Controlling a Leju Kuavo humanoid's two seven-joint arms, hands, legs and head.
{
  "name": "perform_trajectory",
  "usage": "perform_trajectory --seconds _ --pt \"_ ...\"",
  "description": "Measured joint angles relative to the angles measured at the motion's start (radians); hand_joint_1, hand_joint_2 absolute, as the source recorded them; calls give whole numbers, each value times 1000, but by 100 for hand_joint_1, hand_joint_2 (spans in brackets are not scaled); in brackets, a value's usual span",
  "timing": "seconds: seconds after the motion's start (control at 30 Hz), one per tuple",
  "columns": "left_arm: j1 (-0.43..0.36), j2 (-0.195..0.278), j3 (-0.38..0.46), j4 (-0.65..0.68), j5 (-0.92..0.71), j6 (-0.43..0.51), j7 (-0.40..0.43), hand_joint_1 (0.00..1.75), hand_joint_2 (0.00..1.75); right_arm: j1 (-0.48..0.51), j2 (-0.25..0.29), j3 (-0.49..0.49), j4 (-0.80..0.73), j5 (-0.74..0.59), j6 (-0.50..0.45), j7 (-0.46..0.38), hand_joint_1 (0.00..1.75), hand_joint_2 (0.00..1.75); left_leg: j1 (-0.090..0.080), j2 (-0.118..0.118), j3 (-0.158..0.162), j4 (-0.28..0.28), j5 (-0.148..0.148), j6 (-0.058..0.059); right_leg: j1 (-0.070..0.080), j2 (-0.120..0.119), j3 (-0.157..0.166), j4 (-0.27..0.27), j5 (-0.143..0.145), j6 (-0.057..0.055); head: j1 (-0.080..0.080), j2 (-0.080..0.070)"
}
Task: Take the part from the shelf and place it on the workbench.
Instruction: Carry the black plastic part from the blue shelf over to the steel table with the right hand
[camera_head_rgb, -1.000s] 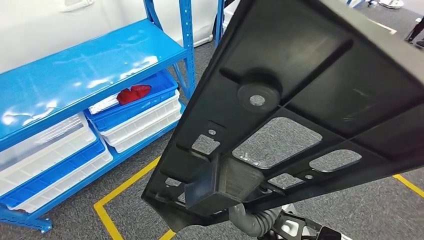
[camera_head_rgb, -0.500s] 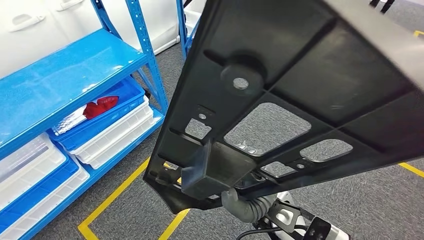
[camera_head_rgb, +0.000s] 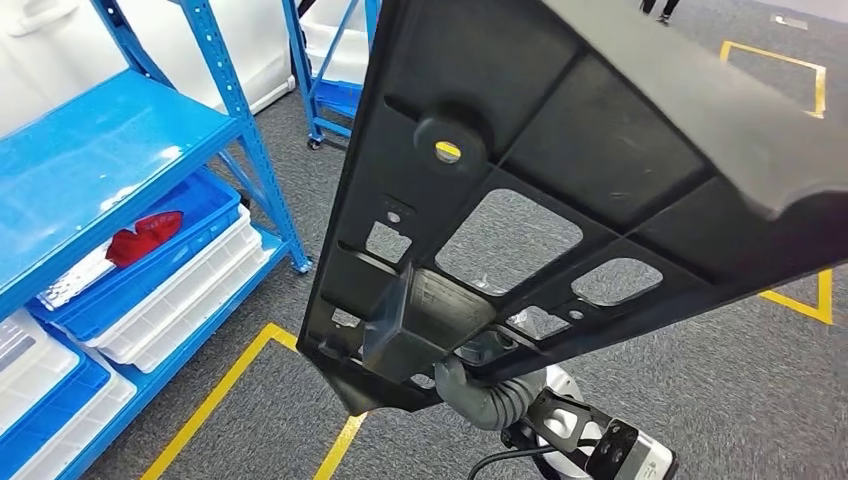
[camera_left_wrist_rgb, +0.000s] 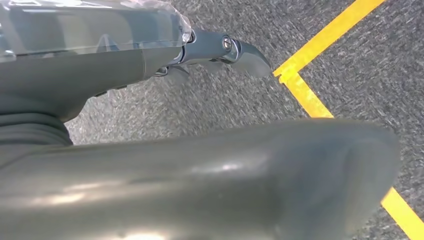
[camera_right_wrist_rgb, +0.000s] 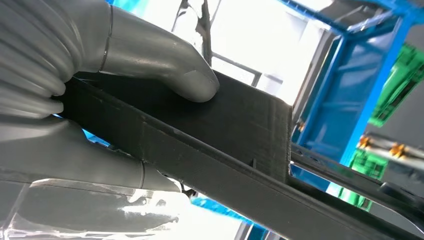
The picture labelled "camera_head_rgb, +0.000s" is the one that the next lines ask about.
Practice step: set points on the red cloth item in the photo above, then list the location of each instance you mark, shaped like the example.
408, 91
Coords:
142, 242

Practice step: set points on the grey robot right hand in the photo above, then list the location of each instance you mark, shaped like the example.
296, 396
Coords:
454, 387

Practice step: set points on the blue metal shelf rack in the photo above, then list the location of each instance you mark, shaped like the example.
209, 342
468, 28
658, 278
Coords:
299, 66
99, 146

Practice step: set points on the person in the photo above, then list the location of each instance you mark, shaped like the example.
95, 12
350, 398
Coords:
669, 8

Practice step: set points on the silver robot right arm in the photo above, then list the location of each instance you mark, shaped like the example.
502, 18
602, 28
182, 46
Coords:
510, 407

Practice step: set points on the white car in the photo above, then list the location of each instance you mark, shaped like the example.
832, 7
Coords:
66, 53

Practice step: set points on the black plastic frame part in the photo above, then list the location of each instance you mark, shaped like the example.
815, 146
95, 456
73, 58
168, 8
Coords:
596, 132

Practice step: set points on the blue plastic bin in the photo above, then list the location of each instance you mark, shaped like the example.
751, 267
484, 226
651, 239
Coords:
73, 397
192, 218
338, 99

